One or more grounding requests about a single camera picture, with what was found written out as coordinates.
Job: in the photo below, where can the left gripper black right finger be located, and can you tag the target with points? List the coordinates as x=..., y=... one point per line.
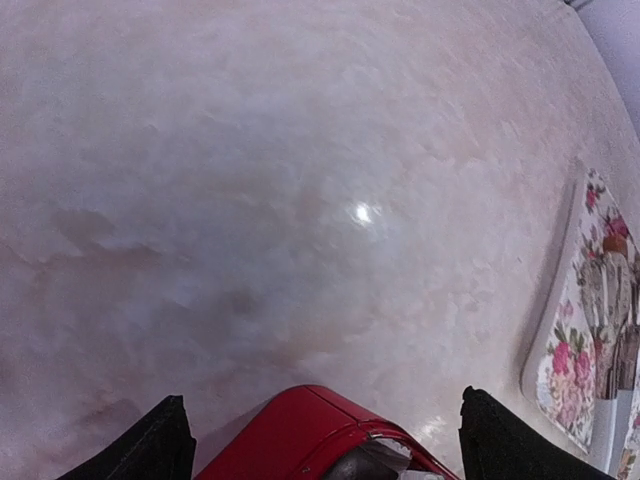
x=497, y=444

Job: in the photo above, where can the floral rectangular tray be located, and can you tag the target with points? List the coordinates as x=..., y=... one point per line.
x=559, y=372

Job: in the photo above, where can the silver metal serving tongs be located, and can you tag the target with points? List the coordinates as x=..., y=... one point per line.
x=609, y=303

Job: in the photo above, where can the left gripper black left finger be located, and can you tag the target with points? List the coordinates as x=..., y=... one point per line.
x=158, y=446

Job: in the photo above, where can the round swirl brown chocolate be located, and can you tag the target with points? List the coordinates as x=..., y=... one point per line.
x=615, y=243

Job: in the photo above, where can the dark round chocolate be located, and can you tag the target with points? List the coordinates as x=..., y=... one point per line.
x=359, y=465

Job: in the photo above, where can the red chocolate box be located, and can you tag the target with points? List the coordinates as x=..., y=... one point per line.
x=303, y=431

